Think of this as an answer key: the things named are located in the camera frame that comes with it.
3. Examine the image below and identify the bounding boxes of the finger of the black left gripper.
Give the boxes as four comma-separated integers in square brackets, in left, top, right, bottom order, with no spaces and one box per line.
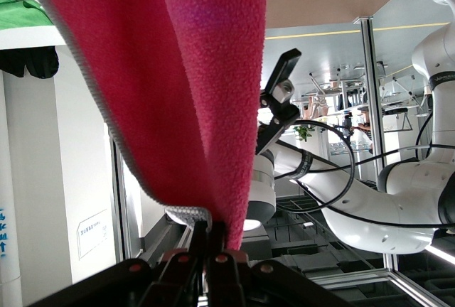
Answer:
[255,48,303,156]

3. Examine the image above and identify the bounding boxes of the green cloth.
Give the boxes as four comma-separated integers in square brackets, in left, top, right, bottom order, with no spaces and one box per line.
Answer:
[0,0,54,31]

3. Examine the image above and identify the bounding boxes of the aluminium frame rail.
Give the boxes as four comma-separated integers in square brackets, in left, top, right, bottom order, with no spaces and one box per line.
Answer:
[309,253,455,307]

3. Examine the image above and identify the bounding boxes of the white pipe blue lettering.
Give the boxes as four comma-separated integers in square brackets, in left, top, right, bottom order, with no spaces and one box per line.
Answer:
[0,70,24,306]

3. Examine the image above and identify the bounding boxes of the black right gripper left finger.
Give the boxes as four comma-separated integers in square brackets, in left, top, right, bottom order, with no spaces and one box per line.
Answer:
[28,220,209,307]

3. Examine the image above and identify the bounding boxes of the green potted plant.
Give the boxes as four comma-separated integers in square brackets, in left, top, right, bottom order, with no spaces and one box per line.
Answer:
[291,124,317,144]

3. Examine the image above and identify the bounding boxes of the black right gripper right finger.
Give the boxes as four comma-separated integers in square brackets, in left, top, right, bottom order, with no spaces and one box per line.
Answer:
[208,221,356,307]

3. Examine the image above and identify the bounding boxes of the pink and grey towel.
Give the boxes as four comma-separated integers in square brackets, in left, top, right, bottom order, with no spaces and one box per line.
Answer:
[17,0,270,251]

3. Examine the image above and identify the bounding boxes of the white wall sign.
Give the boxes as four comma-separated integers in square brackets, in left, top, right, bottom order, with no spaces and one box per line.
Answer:
[75,208,109,261]

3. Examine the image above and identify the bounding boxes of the aluminium frame post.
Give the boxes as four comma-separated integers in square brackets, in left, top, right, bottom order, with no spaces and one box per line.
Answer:
[353,17,387,187]

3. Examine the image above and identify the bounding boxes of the black cloth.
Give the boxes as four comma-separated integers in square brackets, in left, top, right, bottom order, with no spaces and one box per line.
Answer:
[0,45,60,80]

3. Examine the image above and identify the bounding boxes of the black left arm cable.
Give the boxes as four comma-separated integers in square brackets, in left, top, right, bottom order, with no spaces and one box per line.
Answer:
[273,118,455,230]

